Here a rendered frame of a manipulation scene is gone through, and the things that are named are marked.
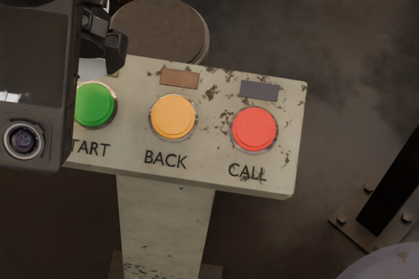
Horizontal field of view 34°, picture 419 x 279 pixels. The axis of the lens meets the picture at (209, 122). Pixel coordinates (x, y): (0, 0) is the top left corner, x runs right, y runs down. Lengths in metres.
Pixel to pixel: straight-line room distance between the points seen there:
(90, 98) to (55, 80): 0.25
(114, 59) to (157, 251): 0.43
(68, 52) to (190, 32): 0.43
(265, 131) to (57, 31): 0.29
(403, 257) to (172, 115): 0.33
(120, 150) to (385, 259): 0.33
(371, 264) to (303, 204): 0.51
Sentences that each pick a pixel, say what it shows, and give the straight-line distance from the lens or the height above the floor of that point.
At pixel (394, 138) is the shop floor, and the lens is 1.40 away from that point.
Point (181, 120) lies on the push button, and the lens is 0.63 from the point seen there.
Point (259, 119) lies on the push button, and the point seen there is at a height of 0.61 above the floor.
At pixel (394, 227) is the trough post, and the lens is 1.31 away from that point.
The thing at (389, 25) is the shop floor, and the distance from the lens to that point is 1.57.
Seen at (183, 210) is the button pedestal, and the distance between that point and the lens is 0.73.
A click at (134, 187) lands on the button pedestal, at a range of 0.70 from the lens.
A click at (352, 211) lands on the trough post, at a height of 0.01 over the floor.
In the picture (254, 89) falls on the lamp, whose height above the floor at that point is 0.61.
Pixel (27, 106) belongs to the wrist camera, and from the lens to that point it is 0.40.
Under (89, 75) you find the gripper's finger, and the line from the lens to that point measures 0.52.
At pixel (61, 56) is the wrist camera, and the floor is 0.84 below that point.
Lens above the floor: 1.14
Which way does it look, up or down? 59 degrees down
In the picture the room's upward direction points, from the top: 9 degrees clockwise
